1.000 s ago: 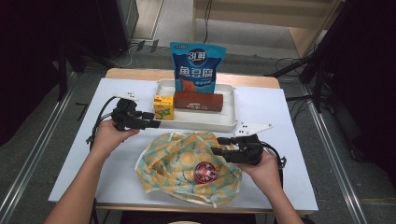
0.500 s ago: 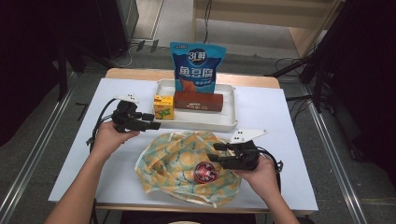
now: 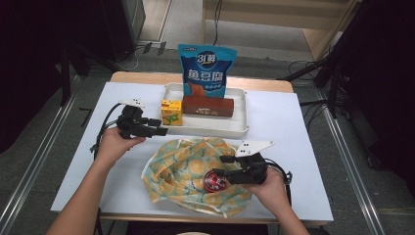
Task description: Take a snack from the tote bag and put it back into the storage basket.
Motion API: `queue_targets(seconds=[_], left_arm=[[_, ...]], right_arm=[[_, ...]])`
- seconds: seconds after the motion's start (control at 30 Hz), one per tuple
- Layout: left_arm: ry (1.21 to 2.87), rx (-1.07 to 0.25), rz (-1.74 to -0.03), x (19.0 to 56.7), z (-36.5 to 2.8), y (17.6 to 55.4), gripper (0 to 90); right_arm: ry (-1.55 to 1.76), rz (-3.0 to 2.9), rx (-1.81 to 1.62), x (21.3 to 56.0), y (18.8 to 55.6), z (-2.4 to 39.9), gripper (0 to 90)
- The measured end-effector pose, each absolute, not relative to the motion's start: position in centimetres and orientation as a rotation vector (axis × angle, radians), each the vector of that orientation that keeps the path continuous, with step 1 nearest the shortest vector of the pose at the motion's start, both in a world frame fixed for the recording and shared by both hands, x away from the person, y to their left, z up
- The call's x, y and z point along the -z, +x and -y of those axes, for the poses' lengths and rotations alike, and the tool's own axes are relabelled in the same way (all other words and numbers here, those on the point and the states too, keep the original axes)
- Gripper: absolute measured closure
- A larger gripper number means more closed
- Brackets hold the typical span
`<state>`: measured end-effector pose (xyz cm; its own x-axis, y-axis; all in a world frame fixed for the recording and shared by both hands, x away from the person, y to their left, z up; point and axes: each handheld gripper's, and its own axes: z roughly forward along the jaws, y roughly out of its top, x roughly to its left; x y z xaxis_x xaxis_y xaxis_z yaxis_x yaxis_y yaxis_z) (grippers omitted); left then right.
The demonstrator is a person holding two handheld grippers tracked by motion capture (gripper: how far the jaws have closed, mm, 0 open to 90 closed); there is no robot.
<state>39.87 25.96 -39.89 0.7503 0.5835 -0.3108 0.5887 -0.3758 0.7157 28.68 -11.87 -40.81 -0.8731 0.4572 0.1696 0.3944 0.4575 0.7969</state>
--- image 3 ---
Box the person's left hand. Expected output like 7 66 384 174
94 126 147 168

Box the green orange patterned bag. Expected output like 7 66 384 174
140 136 254 219

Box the black cabinet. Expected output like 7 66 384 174
100 0 147 62

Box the left hand-held gripper black cable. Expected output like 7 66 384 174
89 102 123 155

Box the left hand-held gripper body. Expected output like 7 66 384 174
115 98 152 141

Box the yellow drink carton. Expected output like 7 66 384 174
160 99 184 127

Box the right hand-held gripper black cable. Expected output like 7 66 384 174
263 158 294 208

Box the brown carton box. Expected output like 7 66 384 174
181 95 236 118

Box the hand-held gripper black cable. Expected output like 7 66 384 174
263 158 294 208
89 102 123 155

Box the blue snack pouch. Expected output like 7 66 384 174
177 43 239 99

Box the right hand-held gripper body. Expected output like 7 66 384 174
229 140 275 186

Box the red round tin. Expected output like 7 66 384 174
203 170 230 194

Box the black hanging cable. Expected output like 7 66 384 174
209 0 223 46

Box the white plastic tray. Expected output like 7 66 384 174
159 82 250 140

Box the person's right hand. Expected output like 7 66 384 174
241 167 290 218

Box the black angled bracket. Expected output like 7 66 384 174
78 107 94 128

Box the white table mat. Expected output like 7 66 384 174
50 81 335 223

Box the metal floor rail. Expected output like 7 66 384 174
321 97 387 235
0 76 81 235

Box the black metal stand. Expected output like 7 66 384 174
60 45 73 108

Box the light wooden furniture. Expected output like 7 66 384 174
200 0 361 62

